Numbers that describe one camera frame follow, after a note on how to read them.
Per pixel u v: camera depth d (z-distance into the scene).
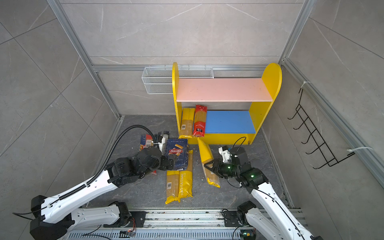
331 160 0.58
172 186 0.82
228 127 0.92
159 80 1.00
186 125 0.91
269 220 0.55
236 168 0.56
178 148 0.92
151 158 0.49
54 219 0.39
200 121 0.95
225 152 0.69
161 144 0.61
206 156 0.74
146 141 0.98
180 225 0.73
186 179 0.83
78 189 0.41
